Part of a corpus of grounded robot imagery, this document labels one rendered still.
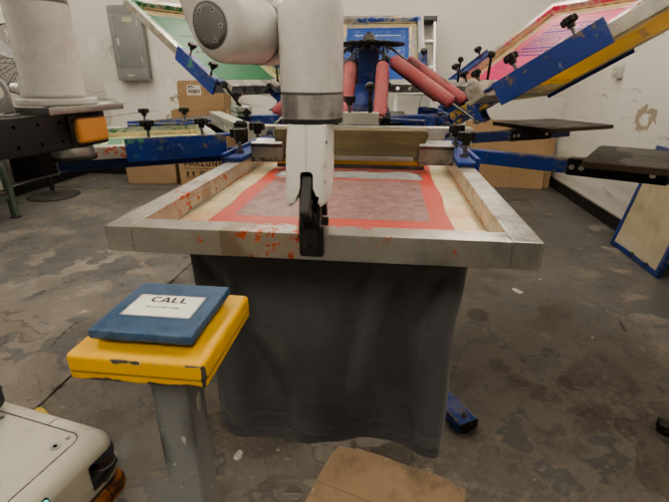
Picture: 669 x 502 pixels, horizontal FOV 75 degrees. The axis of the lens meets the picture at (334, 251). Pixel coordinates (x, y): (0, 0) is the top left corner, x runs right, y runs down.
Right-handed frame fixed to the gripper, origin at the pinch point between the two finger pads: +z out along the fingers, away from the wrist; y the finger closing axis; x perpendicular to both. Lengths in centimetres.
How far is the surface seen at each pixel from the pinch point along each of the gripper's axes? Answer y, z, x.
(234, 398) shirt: -7.6, 36.0, -17.0
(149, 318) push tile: 21.5, 1.0, -12.2
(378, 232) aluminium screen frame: 0.4, -1.0, 8.7
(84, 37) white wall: -471, -62, -349
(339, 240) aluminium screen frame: 1.9, -0.2, 3.7
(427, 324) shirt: -7.6, 17.2, 17.1
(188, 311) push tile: 19.9, 1.0, -9.1
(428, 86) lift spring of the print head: -119, -17, 24
